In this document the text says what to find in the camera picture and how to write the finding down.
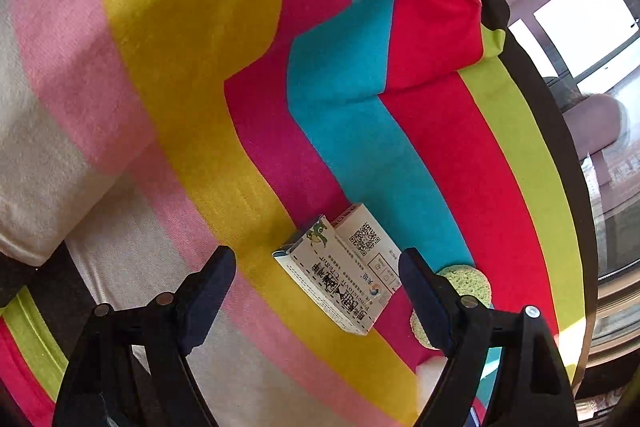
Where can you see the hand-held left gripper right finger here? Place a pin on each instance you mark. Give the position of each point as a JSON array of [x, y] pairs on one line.
[[425, 302]]

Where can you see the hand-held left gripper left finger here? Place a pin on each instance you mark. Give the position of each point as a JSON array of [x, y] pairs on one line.
[[210, 302]]

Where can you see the white medicine box green frog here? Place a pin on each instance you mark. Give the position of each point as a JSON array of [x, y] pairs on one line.
[[340, 272]]

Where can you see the green round sponge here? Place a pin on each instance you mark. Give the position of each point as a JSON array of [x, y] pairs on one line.
[[467, 284]]

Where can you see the grey white pouch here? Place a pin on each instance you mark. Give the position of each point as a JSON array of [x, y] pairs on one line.
[[431, 377]]

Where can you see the striped colourful cloth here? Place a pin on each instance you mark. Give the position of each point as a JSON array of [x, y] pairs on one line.
[[200, 107]]

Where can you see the purple sofa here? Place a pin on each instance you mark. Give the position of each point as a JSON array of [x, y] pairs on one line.
[[595, 122]]

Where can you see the window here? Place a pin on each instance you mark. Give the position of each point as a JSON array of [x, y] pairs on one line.
[[580, 22]]

